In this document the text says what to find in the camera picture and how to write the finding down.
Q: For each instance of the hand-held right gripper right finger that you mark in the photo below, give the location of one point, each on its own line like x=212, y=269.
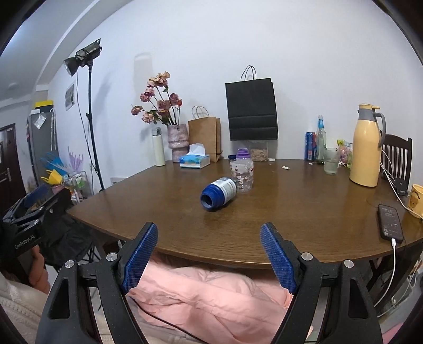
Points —
x=277, y=258

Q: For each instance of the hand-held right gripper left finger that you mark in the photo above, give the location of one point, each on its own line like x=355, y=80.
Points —
x=140, y=256

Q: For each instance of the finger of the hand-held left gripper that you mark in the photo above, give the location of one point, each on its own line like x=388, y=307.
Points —
x=34, y=196
x=56, y=206

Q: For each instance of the blue and white bottle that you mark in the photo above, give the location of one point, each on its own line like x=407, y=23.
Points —
x=218, y=197

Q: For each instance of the person's left forearm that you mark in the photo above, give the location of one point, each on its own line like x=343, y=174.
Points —
x=18, y=307

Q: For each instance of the person's left hand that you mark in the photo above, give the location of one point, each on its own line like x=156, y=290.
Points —
x=39, y=274

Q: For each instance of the black folding chair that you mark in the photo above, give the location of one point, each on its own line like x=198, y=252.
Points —
x=77, y=238

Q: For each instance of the dark brown door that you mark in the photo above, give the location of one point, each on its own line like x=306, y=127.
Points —
x=8, y=165

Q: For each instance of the grey refrigerator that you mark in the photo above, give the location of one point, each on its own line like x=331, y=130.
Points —
x=41, y=139

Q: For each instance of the pink quilt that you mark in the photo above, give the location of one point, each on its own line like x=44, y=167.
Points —
x=211, y=297

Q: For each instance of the black light stand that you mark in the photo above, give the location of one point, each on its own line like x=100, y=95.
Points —
x=93, y=132

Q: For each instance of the clear bottle with purple lid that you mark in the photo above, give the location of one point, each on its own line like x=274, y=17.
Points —
x=242, y=172

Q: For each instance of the clear jar of grains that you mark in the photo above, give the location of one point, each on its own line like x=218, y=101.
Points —
x=258, y=151

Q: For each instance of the blue tissue box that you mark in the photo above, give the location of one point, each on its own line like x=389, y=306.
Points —
x=195, y=160

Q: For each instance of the white thermos bottle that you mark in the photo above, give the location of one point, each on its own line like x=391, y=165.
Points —
x=159, y=148

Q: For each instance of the clear drinking glass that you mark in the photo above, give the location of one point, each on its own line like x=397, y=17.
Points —
x=331, y=161

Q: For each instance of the blue drink can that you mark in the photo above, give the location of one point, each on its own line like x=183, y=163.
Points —
x=310, y=146

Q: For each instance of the black smartphone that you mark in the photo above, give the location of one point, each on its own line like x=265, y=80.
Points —
x=391, y=225

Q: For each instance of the pink textured vase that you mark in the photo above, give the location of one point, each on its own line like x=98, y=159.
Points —
x=177, y=141

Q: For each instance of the colourful snack bag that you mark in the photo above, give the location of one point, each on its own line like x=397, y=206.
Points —
x=344, y=152

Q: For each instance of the glass soda bottle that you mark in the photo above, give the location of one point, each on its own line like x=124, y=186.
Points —
x=320, y=139

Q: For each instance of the brown paper bag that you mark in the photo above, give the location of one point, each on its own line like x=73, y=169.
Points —
x=205, y=137

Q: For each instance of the yellow thermos jug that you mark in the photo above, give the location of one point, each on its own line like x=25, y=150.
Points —
x=366, y=149

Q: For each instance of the dried pink flowers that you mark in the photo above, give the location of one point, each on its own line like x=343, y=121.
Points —
x=158, y=101

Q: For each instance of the black studio light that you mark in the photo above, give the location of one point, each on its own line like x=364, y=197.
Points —
x=82, y=57

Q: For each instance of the black paper bag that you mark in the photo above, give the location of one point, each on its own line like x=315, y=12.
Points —
x=251, y=110

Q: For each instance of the yellow mug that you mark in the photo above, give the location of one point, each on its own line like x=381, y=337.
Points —
x=416, y=200

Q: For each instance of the dark wooden chair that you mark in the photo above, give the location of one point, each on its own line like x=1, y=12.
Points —
x=396, y=155

